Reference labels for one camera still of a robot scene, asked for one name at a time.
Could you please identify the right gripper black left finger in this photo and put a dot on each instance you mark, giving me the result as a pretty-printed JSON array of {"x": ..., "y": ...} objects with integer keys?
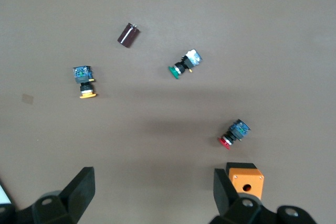
[{"x": 76, "y": 192}]

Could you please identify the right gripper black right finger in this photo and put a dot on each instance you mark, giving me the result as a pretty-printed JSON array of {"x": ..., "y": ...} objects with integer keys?
[{"x": 225, "y": 197}]

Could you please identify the yellow push button switch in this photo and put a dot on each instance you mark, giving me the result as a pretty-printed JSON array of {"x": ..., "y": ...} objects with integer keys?
[{"x": 83, "y": 76}]

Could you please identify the dark maroon cylindrical capacitor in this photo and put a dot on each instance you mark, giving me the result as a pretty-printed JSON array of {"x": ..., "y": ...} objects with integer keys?
[{"x": 128, "y": 36}]

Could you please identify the orange button enclosure box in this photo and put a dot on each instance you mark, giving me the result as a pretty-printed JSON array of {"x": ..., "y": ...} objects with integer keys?
[{"x": 248, "y": 179}]

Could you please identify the red push button switch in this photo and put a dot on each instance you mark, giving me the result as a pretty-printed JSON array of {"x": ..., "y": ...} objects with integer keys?
[{"x": 237, "y": 131}]

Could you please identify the green push button switch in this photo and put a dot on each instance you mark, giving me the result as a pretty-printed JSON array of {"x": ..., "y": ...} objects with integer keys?
[{"x": 187, "y": 63}]

